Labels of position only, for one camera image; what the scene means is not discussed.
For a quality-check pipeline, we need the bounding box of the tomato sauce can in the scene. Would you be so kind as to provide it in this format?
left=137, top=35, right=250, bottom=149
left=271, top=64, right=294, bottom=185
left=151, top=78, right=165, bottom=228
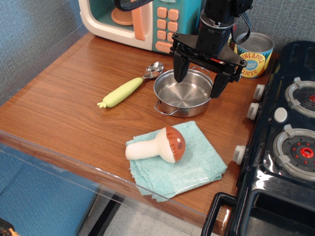
left=228, top=18, right=238, bottom=46

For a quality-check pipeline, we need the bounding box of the black braided cable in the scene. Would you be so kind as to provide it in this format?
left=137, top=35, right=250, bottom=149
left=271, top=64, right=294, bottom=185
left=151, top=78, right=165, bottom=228
left=112, top=0, right=158, bottom=12

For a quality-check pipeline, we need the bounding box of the toy teal microwave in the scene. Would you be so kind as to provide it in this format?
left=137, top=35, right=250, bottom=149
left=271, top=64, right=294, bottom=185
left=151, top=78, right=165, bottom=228
left=79, top=0, right=202, bottom=54

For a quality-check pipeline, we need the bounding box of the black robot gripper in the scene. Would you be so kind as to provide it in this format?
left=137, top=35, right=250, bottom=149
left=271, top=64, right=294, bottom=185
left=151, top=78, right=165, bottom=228
left=170, top=11, right=247, bottom=98

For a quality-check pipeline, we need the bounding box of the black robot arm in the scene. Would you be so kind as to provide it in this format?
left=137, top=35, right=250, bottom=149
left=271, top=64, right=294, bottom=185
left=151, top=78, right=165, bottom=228
left=170, top=0, right=252, bottom=98

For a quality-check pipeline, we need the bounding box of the spoon with green handle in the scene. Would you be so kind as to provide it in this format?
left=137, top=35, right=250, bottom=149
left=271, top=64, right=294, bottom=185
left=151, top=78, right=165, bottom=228
left=97, top=61, right=164, bottom=108

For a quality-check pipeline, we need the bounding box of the black toy stove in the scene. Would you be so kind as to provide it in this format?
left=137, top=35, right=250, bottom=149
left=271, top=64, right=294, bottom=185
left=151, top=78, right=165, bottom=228
left=202, top=41, right=315, bottom=236

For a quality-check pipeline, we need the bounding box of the teal folded cloth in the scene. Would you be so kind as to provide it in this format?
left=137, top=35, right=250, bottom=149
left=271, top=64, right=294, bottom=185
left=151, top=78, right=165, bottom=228
left=129, top=121, right=227, bottom=202

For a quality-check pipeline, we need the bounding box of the clear acrylic barrier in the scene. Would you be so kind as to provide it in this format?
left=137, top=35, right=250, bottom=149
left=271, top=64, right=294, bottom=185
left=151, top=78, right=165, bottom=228
left=0, top=132, right=205, bottom=236

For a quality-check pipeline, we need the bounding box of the plush brown white mushroom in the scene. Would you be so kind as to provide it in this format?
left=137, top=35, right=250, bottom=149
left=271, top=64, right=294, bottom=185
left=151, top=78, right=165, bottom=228
left=125, top=126, right=186, bottom=163

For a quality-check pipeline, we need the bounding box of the small steel pan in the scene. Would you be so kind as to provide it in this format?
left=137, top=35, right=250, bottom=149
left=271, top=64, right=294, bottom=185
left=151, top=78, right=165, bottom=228
left=154, top=66, right=213, bottom=118

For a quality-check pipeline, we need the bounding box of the pineapple slices can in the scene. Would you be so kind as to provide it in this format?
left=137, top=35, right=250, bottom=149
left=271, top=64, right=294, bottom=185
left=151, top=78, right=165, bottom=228
left=234, top=32, right=275, bottom=78

